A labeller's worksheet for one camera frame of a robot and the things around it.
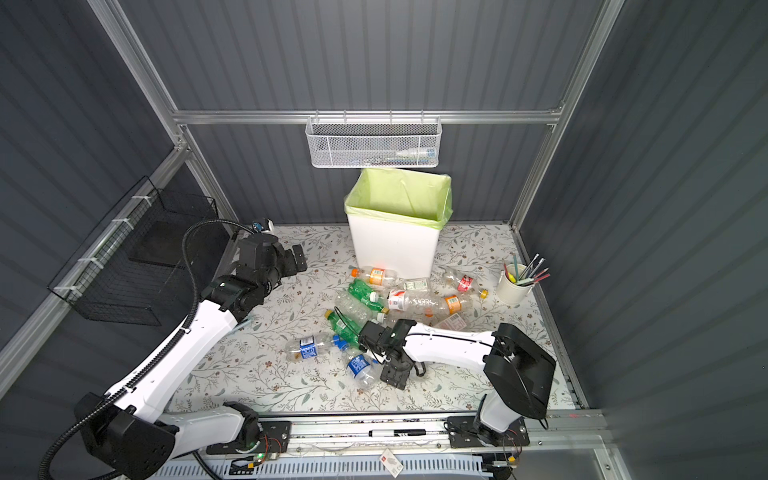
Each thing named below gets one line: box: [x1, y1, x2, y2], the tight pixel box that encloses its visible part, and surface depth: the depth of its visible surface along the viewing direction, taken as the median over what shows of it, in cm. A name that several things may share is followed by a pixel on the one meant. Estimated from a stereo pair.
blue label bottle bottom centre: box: [347, 354, 385, 390], surface depth 82 cm
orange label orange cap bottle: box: [350, 266, 398, 287], surface depth 103 cm
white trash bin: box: [347, 214, 440, 279], surface depth 89 cm
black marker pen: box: [368, 429, 427, 437], surface depth 75 cm
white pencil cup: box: [496, 264, 535, 305], surface depth 95 cm
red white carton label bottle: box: [387, 289, 445, 313], surface depth 91 cm
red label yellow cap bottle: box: [443, 272, 489, 299], surface depth 99 cm
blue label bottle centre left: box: [286, 335, 349, 360], surface depth 88 cm
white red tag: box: [379, 448, 404, 478], surface depth 71 cm
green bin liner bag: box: [344, 168, 453, 230], surface depth 98 cm
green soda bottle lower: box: [324, 310, 360, 349], surface depth 89 cm
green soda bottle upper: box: [348, 278, 390, 314], surface depth 99 cm
